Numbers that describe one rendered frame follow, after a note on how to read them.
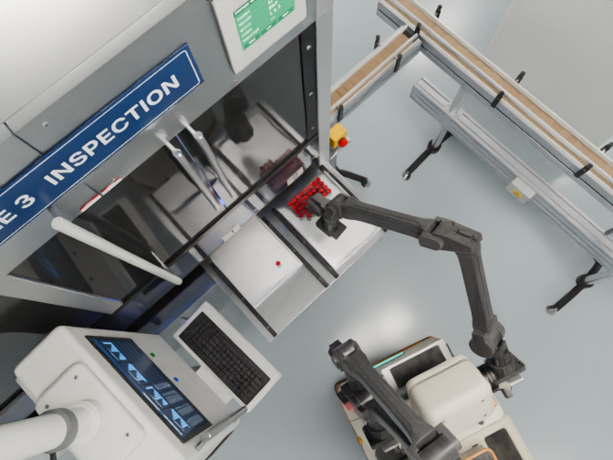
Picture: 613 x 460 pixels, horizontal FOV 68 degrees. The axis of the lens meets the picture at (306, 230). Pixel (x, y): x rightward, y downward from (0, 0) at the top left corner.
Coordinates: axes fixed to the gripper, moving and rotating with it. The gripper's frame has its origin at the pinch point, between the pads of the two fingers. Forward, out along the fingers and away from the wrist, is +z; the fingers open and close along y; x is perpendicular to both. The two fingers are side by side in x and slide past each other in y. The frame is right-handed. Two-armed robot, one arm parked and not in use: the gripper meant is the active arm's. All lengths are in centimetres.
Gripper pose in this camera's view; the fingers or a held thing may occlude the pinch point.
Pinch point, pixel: (330, 232)
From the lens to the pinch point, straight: 178.3
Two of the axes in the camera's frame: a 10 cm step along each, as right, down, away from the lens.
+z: 0.3, 3.0, 9.5
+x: -6.4, 7.4, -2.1
